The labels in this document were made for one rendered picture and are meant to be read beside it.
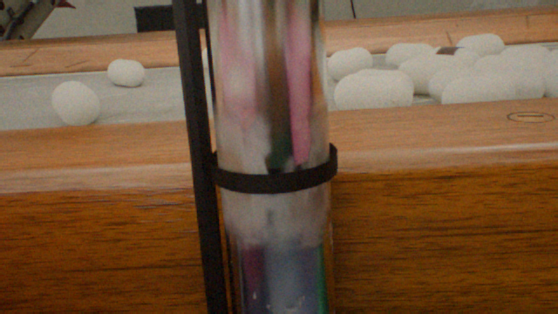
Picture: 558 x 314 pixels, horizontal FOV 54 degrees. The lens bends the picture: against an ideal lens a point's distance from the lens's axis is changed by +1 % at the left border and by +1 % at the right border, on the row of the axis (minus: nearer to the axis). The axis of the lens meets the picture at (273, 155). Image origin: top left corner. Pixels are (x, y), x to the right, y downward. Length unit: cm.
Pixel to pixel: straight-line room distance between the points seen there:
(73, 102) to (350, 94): 14
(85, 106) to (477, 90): 19
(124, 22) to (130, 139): 235
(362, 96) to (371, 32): 25
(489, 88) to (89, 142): 17
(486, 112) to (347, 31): 34
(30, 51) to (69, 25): 204
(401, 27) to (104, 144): 38
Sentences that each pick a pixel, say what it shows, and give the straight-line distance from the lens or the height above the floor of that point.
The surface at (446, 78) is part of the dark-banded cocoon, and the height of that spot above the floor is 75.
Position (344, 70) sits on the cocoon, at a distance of 36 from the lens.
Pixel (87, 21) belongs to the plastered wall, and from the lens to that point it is 256.
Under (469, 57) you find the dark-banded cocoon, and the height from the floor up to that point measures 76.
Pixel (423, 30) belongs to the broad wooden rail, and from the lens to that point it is 51.
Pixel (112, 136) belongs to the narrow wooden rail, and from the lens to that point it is 17.
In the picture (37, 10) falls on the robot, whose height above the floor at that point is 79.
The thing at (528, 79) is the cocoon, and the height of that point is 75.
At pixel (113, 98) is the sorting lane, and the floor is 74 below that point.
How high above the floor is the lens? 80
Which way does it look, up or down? 17 degrees down
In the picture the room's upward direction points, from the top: 4 degrees counter-clockwise
